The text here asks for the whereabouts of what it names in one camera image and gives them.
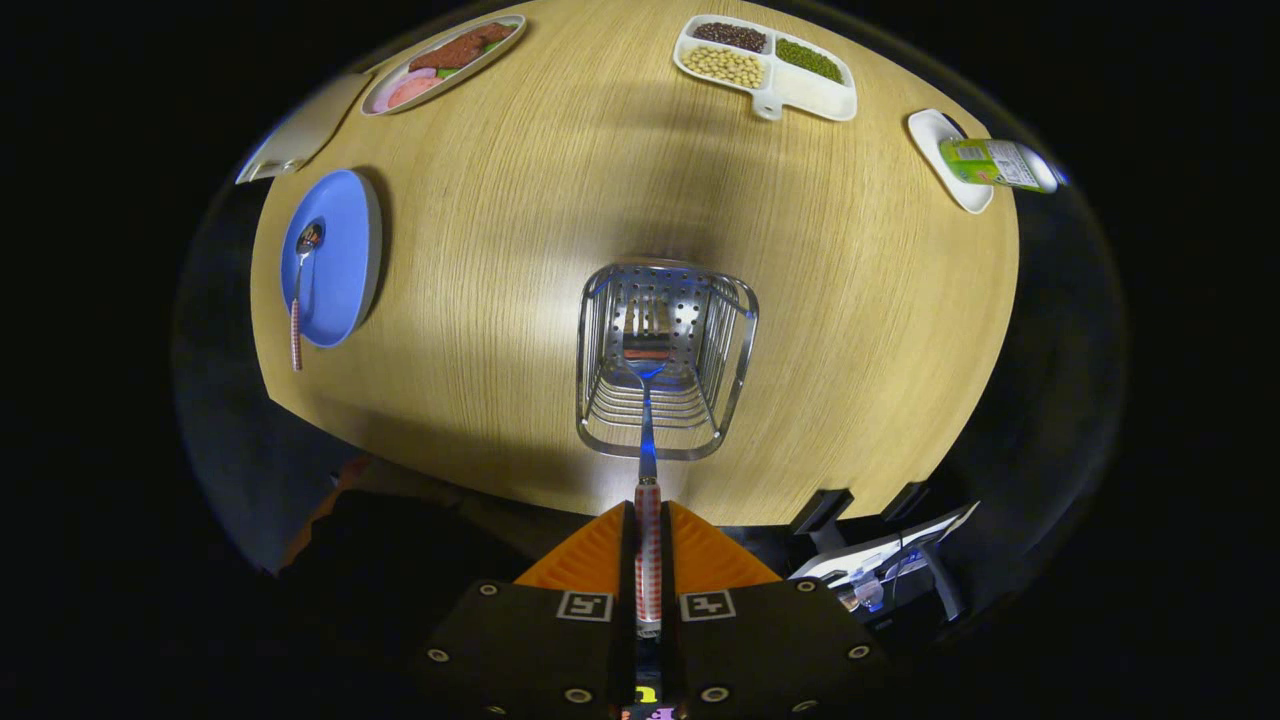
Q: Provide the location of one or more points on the pile of red beans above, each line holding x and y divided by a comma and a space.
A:
730, 37

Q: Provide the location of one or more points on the white divided dish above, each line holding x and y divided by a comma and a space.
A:
815, 100

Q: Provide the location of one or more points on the pink ham slices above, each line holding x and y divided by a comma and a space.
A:
412, 90

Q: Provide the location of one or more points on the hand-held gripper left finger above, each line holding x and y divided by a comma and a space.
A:
629, 560

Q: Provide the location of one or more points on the small white dish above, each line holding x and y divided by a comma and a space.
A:
930, 135

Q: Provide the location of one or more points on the pile of green beans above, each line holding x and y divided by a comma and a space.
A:
808, 60

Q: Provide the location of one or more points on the blue plate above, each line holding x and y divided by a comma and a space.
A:
345, 250

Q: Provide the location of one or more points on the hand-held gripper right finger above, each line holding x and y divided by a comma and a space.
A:
667, 560

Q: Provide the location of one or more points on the white tray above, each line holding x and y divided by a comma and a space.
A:
305, 130

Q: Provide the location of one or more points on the brown sausage slices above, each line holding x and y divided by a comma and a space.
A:
455, 52

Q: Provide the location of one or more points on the black table clamp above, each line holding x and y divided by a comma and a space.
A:
822, 510
905, 500

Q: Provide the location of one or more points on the pile of yellow soybeans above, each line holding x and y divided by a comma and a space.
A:
722, 66

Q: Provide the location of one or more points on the green drink carton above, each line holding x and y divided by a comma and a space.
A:
995, 163

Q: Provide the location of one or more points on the oval plate with food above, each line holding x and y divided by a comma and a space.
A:
445, 76

